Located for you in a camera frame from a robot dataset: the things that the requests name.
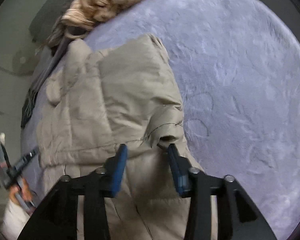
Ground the dark patterned cloth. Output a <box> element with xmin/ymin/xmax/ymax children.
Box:
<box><xmin>20</xmin><ymin>88</ymin><xmax>38</xmax><ymax>129</ymax></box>

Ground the beige quilted puffer jacket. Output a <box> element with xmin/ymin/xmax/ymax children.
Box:
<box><xmin>37</xmin><ymin>34</ymin><xmax>198</xmax><ymax>239</ymax></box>

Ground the white puffer sleeve left forearm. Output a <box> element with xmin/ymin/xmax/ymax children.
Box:
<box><xmin>1</xmin><ymin>200</ymin><xmax>30</xmax><ymax>240</ymax></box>

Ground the person's left hand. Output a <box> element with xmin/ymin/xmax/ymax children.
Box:
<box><xmin>9</xmin><ymin>177</ymin><xmax>36</xmax><ymax>215</ymax></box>

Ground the dark grey headboard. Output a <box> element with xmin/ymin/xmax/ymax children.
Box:
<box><xmin>29</xmin><ymin>0</ymin><xmax>73</xmax><ymax>43</ymax></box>

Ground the lavender plush bed blanket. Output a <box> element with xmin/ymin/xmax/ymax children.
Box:
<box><xmin>20</xmin><ymin>0</ymin><xmax>300</xmax><ymax>240</ymax></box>

